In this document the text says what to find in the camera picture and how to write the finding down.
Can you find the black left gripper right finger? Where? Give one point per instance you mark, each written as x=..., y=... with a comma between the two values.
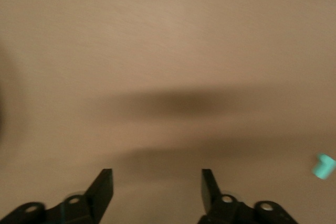
x=212, y=200

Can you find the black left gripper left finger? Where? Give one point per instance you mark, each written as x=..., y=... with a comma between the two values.
x=102, y=192

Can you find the teal foam letter r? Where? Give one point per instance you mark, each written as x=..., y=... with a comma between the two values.
x=323, y=167

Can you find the brown table cover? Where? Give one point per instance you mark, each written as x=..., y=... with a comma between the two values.
x=168, y=37

